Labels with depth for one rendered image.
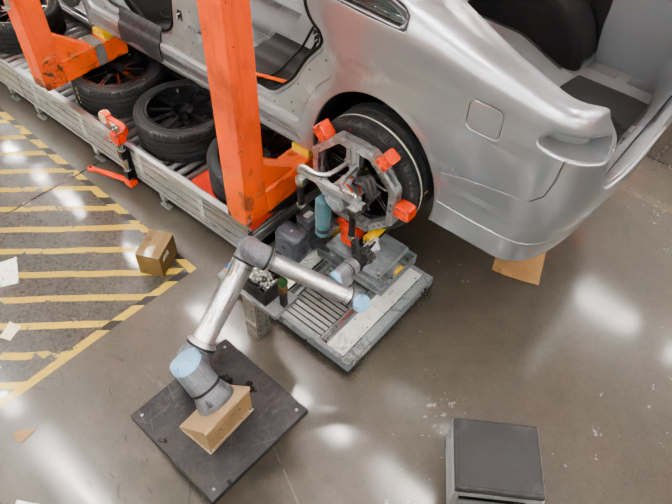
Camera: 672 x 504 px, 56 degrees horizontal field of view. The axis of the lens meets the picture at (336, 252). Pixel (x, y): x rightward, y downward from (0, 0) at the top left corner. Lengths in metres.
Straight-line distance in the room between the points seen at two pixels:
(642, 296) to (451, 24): 2.30
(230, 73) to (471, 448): 2.01
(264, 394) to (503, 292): 1.68
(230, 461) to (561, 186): 1.89
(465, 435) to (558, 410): 0.76
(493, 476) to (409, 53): 1.90
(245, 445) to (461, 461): 0.99
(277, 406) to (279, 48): 2.41
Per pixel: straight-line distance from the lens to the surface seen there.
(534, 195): 2.86
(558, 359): 3.86
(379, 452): 3.36
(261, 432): 3.08
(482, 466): 3.04
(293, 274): 2.92
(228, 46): 2.84
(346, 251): 3.79
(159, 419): 3.18
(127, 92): 4.74
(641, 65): 4.41
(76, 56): 4.86
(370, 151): 3.07
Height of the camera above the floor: 3.08
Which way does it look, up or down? 49 degrees down
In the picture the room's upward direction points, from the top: 2 degrees clockwise
